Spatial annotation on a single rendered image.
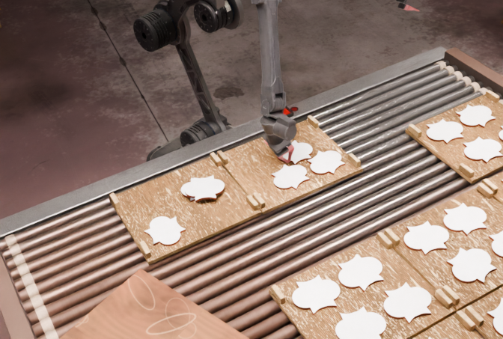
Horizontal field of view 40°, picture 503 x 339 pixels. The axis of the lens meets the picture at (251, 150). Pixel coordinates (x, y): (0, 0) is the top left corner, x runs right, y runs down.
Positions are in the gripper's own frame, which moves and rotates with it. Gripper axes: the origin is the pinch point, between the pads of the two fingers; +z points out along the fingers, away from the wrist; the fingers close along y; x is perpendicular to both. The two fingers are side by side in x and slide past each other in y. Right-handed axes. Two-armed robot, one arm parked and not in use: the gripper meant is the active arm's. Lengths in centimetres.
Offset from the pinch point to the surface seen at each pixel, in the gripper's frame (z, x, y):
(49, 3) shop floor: 89, 37, 366
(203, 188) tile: -10.5, 30.9, -2.1
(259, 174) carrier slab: -1.8, 11.6, -3.0
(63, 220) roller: -18, 77, 14
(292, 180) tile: -0.6, 3.9, -12.8
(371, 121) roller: 15.0, -38.7, 3.3
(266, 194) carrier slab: -2.7, 14.5, -13.4
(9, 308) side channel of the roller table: -29, 99, -18
